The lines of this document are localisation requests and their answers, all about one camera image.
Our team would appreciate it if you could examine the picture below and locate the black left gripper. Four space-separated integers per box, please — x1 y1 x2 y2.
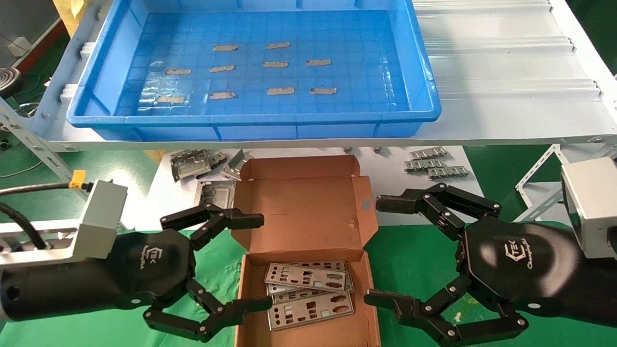
0 202 273 343

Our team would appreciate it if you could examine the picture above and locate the brown cardboard box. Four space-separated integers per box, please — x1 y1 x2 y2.
230 155 381 347

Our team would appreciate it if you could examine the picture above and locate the large grey metal bracket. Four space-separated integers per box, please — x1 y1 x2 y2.
171 149 213 182

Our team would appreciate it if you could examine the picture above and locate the black cable yellow connector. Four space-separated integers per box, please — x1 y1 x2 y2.
0 170 93 194

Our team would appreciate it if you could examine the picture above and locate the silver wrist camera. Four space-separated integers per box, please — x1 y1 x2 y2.
0 180 128 267
561 157 617 258

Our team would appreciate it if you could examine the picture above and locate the toothed grey metal strip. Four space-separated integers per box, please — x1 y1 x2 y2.
409 147 448 160
404 159 445 173
428 166 469 180

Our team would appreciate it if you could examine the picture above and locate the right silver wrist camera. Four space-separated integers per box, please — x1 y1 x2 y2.
561 157 617 258

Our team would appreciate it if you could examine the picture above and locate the white power adapter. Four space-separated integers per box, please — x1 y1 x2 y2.
7 36 32 57

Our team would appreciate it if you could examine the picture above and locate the silver metal shield plate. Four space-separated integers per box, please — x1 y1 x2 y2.
268 291 355 332
272 289 355 304
267 282 355 295
264 263 349 293
289 260 348 271

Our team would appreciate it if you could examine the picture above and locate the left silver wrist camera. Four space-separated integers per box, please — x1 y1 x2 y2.
0 180 128 267

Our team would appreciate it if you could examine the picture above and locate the thick black cable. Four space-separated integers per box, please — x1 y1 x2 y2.
0 202 49 250

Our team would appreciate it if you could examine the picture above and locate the large blue plastic tray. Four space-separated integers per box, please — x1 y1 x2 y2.
66 0 442 141

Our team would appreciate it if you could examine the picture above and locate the green table cloth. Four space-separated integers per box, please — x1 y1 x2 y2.
0 223 617 347

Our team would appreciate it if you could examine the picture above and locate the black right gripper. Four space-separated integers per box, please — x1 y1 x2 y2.
364 182 617 347

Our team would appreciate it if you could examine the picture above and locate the clear tape patch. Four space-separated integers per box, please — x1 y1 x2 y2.
137 60 191 109

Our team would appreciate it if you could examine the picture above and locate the square grey metal bracket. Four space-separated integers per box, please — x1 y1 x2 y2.
194 180 236 210

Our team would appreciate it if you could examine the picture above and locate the bent grey metal bracket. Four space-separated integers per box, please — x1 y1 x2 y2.
221 149 254 182

